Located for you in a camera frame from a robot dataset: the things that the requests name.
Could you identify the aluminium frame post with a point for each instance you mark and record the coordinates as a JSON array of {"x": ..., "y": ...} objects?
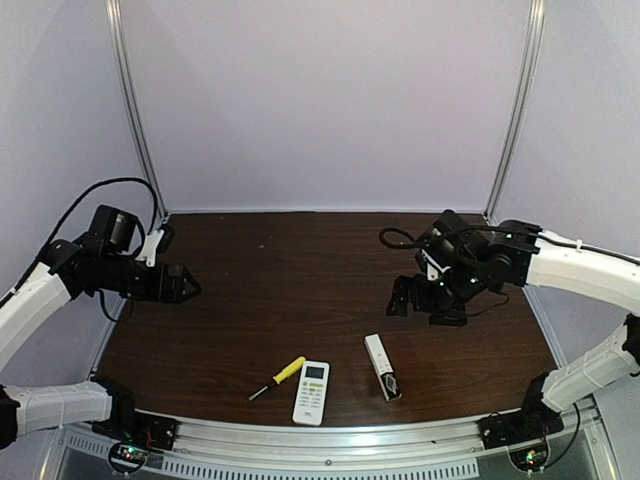
[
  {"x": 118, "y": 37},
  {"x": 530, "y": 57}
]

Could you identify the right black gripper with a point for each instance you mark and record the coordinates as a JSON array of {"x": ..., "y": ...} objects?
[{"x": 417, "y": 293}]

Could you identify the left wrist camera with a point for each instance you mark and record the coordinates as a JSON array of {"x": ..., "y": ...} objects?
[{"x": 155, "y": 243}]

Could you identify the left aluminium frame post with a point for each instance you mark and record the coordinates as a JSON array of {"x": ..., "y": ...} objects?
[{"x": 118, "y": 37}]

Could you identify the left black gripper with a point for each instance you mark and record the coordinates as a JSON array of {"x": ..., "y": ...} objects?
[{"x": 163, "y": 280}]

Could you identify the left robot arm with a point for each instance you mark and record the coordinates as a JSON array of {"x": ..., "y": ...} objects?
[{"x": 96, "y": 262}]

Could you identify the right aluminium frame post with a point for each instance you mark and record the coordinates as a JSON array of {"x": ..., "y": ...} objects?
[{"x": 530, "y": 57}]

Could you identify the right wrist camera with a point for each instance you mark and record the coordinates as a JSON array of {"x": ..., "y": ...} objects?
[{"x": 440, "y": 242}]

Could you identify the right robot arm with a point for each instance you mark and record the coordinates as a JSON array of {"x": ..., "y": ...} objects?
[{"x": 459, "y": 261}]

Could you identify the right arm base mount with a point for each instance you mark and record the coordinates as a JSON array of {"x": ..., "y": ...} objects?
[{"x": 525, "y": 437}]

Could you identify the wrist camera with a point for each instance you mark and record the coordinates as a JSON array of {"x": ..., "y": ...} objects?
[
  {"x": 155, "y": 243},
  {"x": 440, "y": 242}
]

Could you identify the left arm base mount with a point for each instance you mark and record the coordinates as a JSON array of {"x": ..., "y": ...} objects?
[{"x": 138, "y": 444}]

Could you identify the white air conditioner remote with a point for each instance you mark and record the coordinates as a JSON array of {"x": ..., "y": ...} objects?
[{"x": 309, "y": 404}]

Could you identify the yellow handled screwdriver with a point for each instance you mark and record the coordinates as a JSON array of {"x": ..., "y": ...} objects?
[{"x": 280, "y": 377}]

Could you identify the slim white remote control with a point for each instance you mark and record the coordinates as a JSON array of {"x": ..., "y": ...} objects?
[{"x": 383, "y": 368}]

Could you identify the curved aluminium front rail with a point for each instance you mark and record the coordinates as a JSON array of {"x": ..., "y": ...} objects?
[{"x": 437, "y": 450}]

